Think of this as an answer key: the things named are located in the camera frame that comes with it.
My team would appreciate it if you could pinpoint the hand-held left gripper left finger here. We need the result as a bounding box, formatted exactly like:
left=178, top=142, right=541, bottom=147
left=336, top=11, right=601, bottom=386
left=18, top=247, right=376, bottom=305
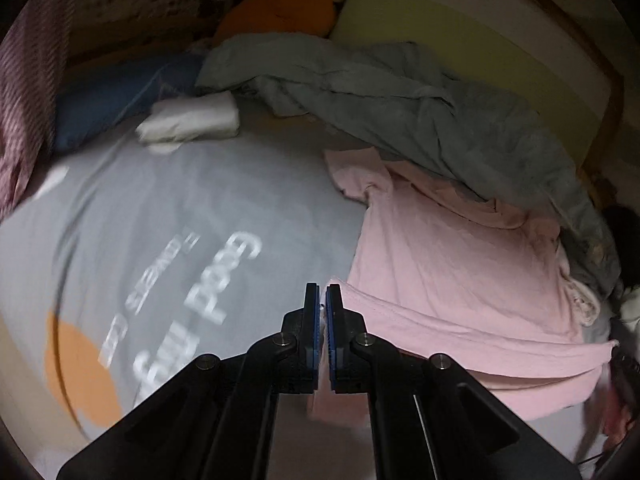
left=56, top=282, right=319, bottom=480

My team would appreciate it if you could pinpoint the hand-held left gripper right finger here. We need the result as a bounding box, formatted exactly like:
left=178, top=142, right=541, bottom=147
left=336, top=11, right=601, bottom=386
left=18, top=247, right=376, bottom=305
left=326, top=284, right=583, bottom=480

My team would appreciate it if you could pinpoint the pink t-shirt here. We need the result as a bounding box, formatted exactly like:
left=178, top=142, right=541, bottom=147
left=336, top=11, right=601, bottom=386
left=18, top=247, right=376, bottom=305
left=310, top=147, right=618, bottom=428

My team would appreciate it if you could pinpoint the grey printed bed sheet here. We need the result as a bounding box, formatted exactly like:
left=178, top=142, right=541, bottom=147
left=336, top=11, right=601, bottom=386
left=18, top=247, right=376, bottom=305
left=0, top=95, right=616, bottom=480

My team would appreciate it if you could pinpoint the grey-green blanket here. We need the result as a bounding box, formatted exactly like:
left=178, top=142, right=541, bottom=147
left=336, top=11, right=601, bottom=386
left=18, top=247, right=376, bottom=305
left=195, top=32, right=623, bottom=301

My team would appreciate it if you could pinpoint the white folded cloth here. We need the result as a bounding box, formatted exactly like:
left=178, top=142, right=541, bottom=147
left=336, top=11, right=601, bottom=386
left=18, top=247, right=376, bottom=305
left=136, top=91, right=241, bottom=155

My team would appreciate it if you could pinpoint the blue pillow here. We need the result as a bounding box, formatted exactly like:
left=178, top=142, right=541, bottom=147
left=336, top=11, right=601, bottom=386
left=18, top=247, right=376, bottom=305
left=52, top=52, right=206, bottom=153

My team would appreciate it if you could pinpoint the orange cushion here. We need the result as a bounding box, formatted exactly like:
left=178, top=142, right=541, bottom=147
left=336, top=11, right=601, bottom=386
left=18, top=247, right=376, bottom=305
left=212, top=0, right=346, bottom=46

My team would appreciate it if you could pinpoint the woven laundry basket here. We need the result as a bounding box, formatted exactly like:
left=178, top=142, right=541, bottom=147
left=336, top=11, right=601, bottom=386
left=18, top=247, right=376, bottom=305
left=70, top=0, right=216, bottom=66

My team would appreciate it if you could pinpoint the maroon striped cloth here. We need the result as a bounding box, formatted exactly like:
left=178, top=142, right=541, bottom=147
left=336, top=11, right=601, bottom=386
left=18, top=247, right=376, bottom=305
left=0, top=0, right=71, bottom=221

